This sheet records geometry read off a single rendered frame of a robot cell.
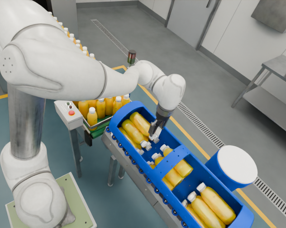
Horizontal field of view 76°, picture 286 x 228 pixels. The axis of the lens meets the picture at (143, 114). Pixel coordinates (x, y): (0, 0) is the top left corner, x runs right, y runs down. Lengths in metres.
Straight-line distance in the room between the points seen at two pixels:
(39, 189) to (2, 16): 0.56
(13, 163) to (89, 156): 1.53
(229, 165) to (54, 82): 1.22
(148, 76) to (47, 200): 0.62
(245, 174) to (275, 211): 1.52
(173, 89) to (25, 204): 0.69
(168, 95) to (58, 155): 1.79
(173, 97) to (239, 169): 0.79
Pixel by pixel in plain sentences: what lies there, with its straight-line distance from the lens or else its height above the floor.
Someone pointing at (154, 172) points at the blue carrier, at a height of 1.15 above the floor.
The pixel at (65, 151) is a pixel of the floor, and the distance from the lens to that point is 2.39.
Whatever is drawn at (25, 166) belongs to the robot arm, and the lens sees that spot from 0.87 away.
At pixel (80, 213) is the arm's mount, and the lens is 1.05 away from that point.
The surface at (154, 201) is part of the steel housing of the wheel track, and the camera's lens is 1.26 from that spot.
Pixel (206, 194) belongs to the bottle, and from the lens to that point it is 1.05.
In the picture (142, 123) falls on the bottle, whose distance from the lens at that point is 1.13.
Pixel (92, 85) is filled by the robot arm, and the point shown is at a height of 1.78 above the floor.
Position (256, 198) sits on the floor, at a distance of 2.82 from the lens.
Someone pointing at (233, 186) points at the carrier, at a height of 0.97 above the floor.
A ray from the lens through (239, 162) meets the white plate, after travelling 1.46.
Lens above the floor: 2.06
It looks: 48 degrees down
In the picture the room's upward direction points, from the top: 16 degrees clockwise
